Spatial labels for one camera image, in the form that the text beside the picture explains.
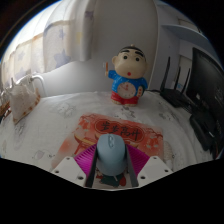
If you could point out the black router with antennas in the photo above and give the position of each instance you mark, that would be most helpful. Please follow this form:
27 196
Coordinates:
171 95

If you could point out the black box device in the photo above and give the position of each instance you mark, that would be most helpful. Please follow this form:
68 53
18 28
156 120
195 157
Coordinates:
203 130

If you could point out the white shelf unit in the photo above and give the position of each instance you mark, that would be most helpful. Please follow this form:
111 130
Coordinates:
176 36

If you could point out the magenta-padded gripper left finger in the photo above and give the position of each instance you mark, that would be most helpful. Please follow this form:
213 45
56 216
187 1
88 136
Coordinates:
83 161

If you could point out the red printed mouse pad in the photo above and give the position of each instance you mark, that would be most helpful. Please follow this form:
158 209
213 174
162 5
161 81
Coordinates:
100 128

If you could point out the white star-print curtain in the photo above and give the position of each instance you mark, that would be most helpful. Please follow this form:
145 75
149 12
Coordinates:
50 43

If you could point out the white conch shell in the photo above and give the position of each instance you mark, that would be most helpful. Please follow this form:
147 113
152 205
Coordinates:
22 100

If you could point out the white printed tablecloth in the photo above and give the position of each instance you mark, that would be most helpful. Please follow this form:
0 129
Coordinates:
50 120

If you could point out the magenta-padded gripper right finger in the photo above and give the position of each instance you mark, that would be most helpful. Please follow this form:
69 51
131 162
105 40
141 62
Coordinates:
140 161

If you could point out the light blue computer mouse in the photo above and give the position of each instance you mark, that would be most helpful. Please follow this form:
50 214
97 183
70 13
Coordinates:
111 155

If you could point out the cartoon boy figurine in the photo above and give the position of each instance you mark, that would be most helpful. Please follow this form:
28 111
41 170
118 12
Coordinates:
129 78

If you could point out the black monitor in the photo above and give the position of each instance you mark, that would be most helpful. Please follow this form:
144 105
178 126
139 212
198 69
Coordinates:
208 83

